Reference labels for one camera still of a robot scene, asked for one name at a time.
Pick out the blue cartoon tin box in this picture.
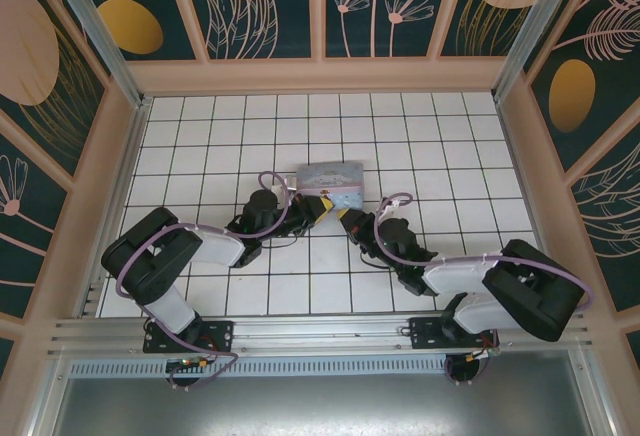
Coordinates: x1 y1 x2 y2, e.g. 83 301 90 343
294 159 366 210

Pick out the grey metal sheet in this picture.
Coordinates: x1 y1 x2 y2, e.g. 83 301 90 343
29 348 616 436

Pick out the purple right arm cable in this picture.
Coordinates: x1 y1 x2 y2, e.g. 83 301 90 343
373 191 596 315

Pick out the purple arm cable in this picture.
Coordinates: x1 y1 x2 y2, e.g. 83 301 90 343
373 191 596 315
115 170 296 357

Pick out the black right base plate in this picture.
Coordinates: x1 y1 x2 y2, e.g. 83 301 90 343
408 316 499 353

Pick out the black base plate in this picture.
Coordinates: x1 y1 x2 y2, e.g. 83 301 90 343
143 319 235 355
408 316 499 353

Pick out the aluminium mounting rail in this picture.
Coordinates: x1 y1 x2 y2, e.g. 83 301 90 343
47 311 594 357

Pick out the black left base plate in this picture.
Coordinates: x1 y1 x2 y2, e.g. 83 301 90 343
143 319 235 355

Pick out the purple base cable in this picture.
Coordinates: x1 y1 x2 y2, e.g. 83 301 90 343
443 355 490 387
167 354 241 391

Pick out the perforated metal cable tray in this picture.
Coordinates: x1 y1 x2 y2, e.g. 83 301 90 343
67 358 494 380

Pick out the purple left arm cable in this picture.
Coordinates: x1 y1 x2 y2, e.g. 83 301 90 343
115 170 296 357

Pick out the aluminium corner post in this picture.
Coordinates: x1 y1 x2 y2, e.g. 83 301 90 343
492 0 571 105
40 0 153 113

